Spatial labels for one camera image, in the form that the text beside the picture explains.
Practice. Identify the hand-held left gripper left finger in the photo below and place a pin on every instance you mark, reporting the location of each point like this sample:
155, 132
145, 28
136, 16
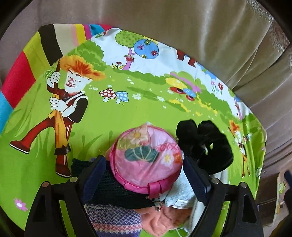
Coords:
93, 180

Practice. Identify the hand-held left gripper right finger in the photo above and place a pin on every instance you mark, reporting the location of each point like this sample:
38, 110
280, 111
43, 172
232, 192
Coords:
196, 180

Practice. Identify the purple patterned knit hat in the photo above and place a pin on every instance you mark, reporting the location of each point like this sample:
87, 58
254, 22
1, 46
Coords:
111, 222

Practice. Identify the pink floral round pouch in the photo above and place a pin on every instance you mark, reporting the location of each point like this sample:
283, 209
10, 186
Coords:
146, 159

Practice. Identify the peach fuzzy cloth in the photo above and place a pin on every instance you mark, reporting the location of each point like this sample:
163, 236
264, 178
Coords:
159, 222

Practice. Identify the dark green knit cloth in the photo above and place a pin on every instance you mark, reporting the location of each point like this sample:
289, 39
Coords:
114, 191

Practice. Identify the black fluffy scrunchie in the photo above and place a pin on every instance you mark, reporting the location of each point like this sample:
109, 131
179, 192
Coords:
205, 141

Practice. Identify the cartoon printed blanket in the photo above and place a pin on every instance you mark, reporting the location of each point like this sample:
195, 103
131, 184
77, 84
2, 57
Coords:
141, 109

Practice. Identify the white green box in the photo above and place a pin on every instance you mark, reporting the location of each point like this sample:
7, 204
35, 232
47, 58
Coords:
281, 193

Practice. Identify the beige curtain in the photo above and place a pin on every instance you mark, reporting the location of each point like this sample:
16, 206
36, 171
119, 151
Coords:
205, 34

